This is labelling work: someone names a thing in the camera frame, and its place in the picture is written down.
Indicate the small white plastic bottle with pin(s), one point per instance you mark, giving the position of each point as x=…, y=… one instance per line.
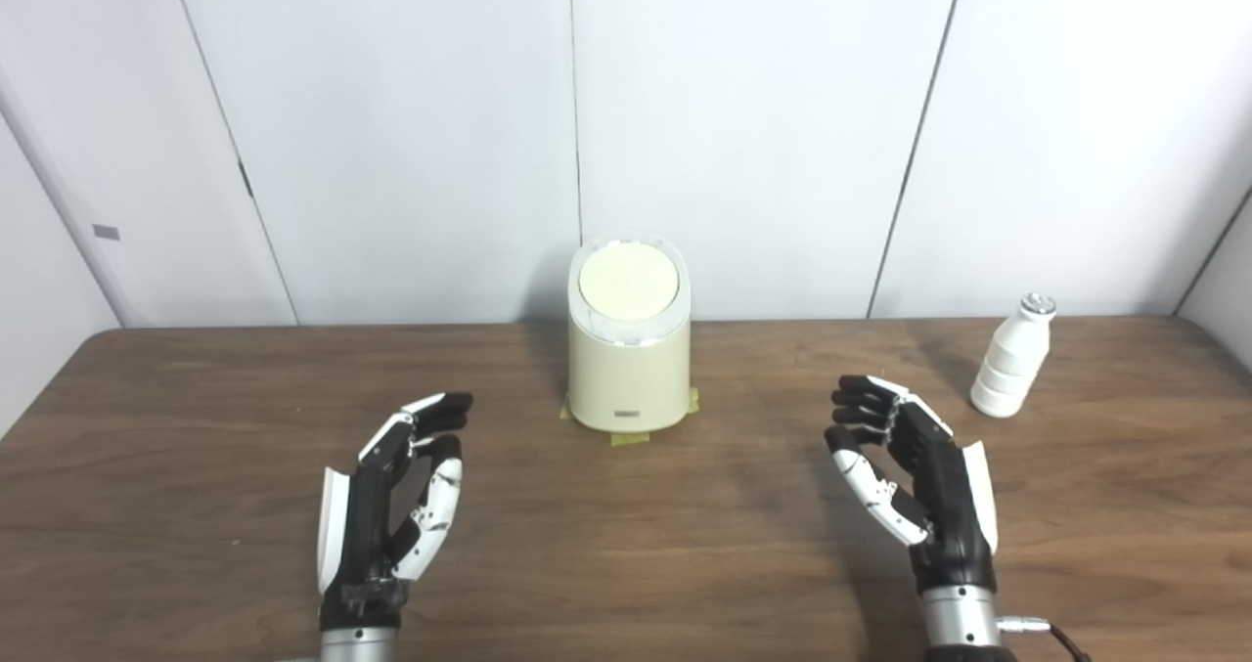
x=1007, y=369

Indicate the cream round bin lid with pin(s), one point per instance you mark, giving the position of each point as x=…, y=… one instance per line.
x=628, y=281

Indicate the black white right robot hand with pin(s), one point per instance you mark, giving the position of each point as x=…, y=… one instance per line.
x=944, y=506

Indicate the black wall panel hinge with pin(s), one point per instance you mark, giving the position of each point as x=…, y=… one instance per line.
x=245, y=179

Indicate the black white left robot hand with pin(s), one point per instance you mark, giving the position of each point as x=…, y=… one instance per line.
x=364, y=525

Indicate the gray wall label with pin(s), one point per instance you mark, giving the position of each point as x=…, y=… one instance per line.
x=106, y=232

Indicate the cream-colored bin body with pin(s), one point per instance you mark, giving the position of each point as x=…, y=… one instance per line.
x=626, y=374

